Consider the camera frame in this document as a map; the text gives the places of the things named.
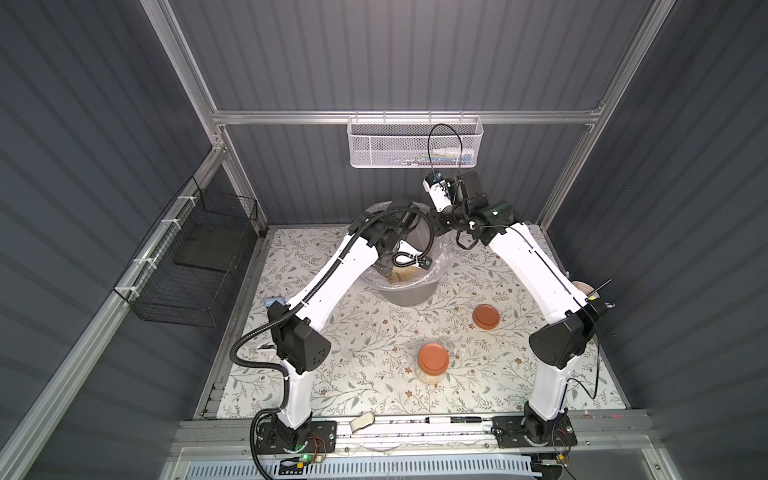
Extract pens in white basket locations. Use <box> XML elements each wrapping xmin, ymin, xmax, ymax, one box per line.
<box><xmin>382</xmin><ymin>147</ymin><xmax>477</xmax><ymax>168</ymax></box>

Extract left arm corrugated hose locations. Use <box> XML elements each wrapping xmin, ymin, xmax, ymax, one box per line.
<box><xmin>229</xmin><ymin>206</ymin><xmax>436</xmax><ymax>480</ymax></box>

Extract light blue plastic clip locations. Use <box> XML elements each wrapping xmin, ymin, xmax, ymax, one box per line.
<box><xmin>264</xmin><ymin>296</ymin><xmax>285</xmax><ymax>308</ymax></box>

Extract clear plastic bin liner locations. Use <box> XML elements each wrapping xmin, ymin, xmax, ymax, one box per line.
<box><xmin>360</xmin><ymin>216</ymin><xmax>452</xmax><ymax>292</ymax></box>

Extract white wire wall basket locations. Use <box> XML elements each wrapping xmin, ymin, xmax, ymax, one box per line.
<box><xmin>346</xmin><ymin>116</ymin><xmax>484</xmax><ymax>169</ymax></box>

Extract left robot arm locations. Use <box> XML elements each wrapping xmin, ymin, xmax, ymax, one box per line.
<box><xmin>268</xmin><ymin>200</ymin><xmax>423</xmax><ymax>451</ymax></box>

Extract grey mesh trash bin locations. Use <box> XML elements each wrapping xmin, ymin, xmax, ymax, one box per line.
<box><xmin>359</xmin><ymin>201</ymin><xmax>453</xmax><ymax>307</ymax></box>

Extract masking tape roll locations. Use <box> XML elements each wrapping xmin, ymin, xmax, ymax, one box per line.
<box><xmin>349</xmin><ymin>412</ymin><xmax>376</xmax><ymax>434</ymax></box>

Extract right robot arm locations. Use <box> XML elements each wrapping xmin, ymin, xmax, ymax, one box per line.
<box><xmin>423</xmin><ymin>171</ymin><xmax>608</xmax><ymax>446</ymax></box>

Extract oatmeal jar orange lid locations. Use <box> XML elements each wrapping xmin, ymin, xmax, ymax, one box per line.
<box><xmin>417</xmin><ymin>342</ymin><xmax>450</xmax><ymax>385</ymax></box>

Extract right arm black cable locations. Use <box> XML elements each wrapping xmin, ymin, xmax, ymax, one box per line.
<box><xmin>426</xmin><ymin>123</ymin><xmax>466</xmax><ymax>181</ymax></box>

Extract black wire wall basket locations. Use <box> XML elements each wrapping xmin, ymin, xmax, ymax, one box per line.
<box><xmin>114</xmin><ymin>182</ymin><xmax>259</xmax><ymax>328</ymax></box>

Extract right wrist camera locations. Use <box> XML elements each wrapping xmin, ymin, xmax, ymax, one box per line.
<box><xmin>422</xmin><ymin>172</ymin><xmax>453</xmax><ymax>212</ymax></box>

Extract white utensil cup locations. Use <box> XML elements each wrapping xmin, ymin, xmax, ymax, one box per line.
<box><xmin>572</xmin><ymin>280</ymin><xmax>599</xmax><ymax>299</ymax></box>

